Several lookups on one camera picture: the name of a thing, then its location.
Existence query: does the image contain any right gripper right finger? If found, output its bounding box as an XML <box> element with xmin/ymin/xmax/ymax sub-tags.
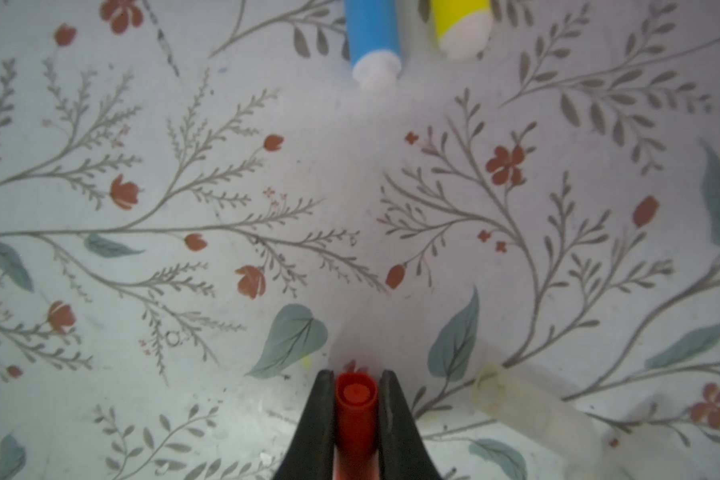
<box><xmin>377</xmin><ymin>370</ymin><xmax>441</xmax><ymax>480</ymax></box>

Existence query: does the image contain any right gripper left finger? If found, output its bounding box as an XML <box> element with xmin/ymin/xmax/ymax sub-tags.
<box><xmin>273</xmin><ymin>370</ymin><xmax>336</xmax><ymax>480</ymax></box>

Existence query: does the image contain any clear pen cap on table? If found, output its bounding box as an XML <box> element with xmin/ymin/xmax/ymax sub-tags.
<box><xmin>473</xmin><ymin>364</ymin><xmax>603</xmax><ymax>465</ymax></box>

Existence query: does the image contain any red pen cap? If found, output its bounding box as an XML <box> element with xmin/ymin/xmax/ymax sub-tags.
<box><xmin>335</xmin><ymin>373</ymin><xmax>379</xmax><ymax>480</ymax></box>

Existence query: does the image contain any blue highlighter pen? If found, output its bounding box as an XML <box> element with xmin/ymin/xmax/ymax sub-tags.
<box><xmin>344</xmin><ymin>0</ymin><xmax>403</xmax><ymax>92</ymax></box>

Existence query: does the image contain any yellow highlighter pen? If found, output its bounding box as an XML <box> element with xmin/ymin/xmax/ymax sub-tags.
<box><xmin>430</xmin><ymin>0</ymin><xmax>494</xmax><ymax>61</ymax></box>

